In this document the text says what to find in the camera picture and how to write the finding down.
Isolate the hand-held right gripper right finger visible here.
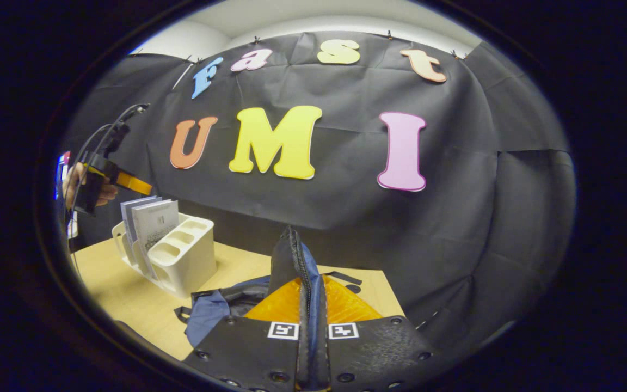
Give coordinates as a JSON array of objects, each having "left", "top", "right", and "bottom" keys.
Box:
[{"left": 322, "top": 275, "right": 437, "bottom": 392}]

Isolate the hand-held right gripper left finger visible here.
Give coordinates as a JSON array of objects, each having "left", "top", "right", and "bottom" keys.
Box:
[{"left": 182, "top": 277, "right": 306, "bottom": 392}]

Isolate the white cover book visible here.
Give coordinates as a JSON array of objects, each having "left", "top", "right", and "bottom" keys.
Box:
[{"left": 131, "top": 199, "right": 181, "bottom": 278}]

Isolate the white bookshelf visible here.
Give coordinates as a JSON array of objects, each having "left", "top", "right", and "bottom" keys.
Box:
[{"left": 111, "top": 213, "right": 218, "bottom": 299}]

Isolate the blue schoolbag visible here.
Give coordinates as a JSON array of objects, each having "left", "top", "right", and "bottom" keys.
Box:
[{"left": 175, "top": 226, "right": 364, "bottom": 391}]

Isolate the black backdrop cloth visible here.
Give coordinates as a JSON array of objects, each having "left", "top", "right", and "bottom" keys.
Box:
[{"left": 58, "top": 32, "right": 578, "bottom": 349}]

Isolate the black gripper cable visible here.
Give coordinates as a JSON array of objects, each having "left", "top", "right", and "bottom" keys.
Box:
[{"left": 67, "top": 102, "right": 151, "bottom": 235}]

